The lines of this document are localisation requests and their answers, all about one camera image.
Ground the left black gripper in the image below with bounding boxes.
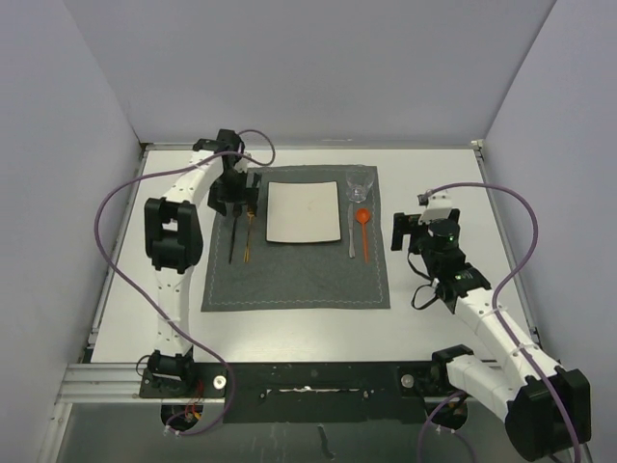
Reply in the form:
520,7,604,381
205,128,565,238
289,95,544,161
208,168,259,216

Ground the black fork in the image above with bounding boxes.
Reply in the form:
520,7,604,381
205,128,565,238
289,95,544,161
228,204,242,263

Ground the orange plastic spoon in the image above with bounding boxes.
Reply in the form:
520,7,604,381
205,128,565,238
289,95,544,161
356,208,371,263

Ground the white square plate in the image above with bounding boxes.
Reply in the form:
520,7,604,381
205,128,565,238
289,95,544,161
266,181,341,244

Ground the silver table knife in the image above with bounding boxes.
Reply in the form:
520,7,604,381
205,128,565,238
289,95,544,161
347,203,356,259

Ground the clear plastic cup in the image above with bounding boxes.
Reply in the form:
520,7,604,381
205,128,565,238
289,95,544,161
346,165,377,204

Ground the grey cloth placemat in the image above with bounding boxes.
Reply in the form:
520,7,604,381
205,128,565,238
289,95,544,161
201,165,390,313

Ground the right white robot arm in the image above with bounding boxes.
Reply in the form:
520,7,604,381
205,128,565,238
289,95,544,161
390,209,592,462

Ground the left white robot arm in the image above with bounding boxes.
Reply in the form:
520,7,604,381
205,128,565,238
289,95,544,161
144,129,261,396

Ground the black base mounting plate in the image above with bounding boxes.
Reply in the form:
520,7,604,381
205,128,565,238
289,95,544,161
139,362,454,430

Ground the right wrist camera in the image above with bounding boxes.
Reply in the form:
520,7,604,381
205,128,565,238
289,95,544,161
418,190,453,225

